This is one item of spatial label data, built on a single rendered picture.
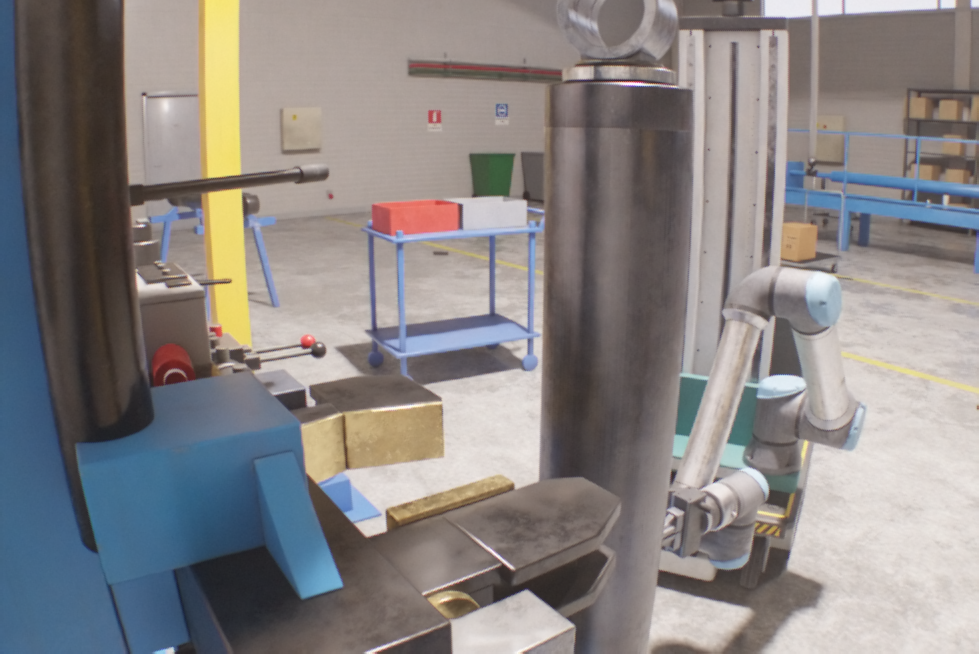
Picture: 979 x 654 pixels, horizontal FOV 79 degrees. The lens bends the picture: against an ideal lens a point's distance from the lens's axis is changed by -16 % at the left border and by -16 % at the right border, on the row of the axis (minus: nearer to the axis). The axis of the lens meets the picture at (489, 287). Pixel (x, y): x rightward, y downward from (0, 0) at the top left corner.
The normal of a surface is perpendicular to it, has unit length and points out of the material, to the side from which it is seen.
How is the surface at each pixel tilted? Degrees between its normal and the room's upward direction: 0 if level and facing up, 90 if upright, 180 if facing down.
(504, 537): 0
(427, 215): 90
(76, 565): 90
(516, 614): 0
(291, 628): 0
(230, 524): 90
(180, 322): 90
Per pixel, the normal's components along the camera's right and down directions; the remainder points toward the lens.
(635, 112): 0.05, 0.22
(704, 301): -0.50, 0.19
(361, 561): 0.00, -0.98
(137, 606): 0.57, 0.18
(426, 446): 0.34, 0.21
